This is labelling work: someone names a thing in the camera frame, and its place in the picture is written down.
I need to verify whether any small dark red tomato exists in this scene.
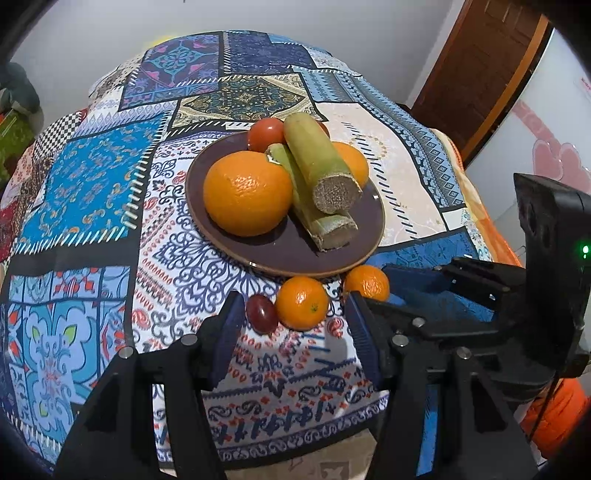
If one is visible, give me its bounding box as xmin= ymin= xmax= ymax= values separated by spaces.
xmin=246 ymin=294 xmax=279 ymax=334

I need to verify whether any small mandarin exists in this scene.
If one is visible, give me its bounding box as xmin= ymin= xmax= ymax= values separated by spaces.
xmin=343 ymin=264 xmax=391 ymax=303
xmin=276 ymin=275 xmax=330 ymax=331

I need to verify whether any brown wooden door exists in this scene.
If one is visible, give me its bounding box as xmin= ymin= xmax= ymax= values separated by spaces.
xmin=411 ymin=0 xmax=550 ymax=163

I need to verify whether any white heart-print sliding door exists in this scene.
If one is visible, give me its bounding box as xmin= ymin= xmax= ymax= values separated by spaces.
xmin=466 ymin=28 xmax=591 ymax=261

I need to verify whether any large orange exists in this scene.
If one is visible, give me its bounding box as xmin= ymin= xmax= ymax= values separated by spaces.
xmin=330 ymin=141 xmax=370 ymax=190
xmin=203 ymin=151 xmax=295 ymax=237

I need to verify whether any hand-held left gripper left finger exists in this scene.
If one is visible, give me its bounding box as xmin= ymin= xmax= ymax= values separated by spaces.
xmin=54 ymin=291 xmax=246 ymax=480

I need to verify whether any sugarcane piece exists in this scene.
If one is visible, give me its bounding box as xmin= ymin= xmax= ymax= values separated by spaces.
xmin=265 ymin=143 xmax=359 ymax=252
xmin=283 ymin=112 xmax=364 ymax=215

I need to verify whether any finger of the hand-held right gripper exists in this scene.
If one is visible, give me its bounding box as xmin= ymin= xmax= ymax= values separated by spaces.
xmin=379 ymin=256 xmax=527 ymax=324
xmin=359 ymin=295 xmax=509 ymax=358

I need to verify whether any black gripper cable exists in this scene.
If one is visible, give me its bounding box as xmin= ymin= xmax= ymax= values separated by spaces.
xmin=526 ymin=374 xmax=561 ymax=445

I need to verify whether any dark purple plate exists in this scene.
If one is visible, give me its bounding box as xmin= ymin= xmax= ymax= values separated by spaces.
xmin=185 ymin=130 xmax=386 ymax=278

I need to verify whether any patchwork printed blanket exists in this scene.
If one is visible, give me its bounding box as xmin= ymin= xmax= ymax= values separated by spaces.
xmin=0 ymin=30 xmax=495 ymax=480

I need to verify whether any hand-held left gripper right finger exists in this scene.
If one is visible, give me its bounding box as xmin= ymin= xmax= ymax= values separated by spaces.
xmin=346 ymin=292 xmax=541 ymax=480

